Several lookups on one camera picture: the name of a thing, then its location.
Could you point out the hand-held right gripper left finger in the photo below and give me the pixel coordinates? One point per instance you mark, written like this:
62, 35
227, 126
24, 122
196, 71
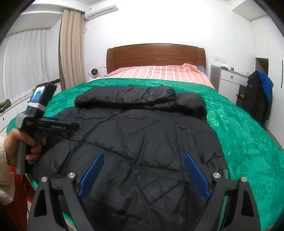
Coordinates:
92, 175

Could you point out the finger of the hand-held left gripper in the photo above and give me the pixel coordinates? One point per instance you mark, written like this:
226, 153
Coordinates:
73, 127

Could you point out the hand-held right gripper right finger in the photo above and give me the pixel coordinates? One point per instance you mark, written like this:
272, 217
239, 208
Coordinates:
196, 175

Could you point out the black puffer jacket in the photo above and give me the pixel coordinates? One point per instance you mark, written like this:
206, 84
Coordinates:
144, 144

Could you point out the person's left forearm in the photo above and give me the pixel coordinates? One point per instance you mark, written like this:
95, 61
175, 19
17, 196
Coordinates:
5, 177

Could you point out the person's left hand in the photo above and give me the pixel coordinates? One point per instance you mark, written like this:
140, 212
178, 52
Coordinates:
12, 146

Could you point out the white low window cabinet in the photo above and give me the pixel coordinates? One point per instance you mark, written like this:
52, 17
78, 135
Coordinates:
8, 122

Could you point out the striped rolled cloth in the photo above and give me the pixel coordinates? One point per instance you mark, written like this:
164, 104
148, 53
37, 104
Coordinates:
4, 106

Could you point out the green plush blanket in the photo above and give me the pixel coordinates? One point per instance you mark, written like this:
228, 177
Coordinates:
244, 144

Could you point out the white round fan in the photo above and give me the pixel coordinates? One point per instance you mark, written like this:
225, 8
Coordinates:
93, 73

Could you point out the white sheer curtain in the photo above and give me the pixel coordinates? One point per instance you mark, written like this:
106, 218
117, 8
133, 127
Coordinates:
28, 62

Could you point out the beige curtain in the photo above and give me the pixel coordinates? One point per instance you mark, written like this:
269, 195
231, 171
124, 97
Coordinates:
72, 51

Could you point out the orange red cloth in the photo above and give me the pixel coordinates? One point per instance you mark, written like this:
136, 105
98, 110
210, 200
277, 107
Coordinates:
17, 200

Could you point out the wooden chair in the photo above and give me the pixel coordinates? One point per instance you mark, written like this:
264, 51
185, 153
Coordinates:
240, 100

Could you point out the dark jacket on chair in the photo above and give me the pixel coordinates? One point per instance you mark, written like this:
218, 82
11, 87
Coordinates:
255, 100

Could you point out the white desk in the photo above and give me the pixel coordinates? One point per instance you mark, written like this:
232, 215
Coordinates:
228, 84

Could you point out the pink striped bedsheet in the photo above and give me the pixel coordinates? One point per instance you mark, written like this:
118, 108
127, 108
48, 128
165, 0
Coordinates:
159, 74

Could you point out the grey blue pillow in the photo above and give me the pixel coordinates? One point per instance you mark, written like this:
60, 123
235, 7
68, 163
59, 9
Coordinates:
200, 68

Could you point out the wooden headboard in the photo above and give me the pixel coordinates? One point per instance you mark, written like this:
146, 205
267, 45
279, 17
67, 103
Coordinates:
155, 55

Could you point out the tissue box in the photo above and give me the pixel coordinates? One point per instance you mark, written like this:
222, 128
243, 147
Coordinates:
224, 66

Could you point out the blue garment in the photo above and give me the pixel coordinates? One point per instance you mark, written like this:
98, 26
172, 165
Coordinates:
266, 84

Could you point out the white air conditioner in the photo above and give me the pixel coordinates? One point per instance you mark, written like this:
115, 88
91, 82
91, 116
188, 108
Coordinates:
102, 12

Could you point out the white wardrobe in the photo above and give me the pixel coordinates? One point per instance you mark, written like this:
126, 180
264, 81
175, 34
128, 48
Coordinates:
268, 33

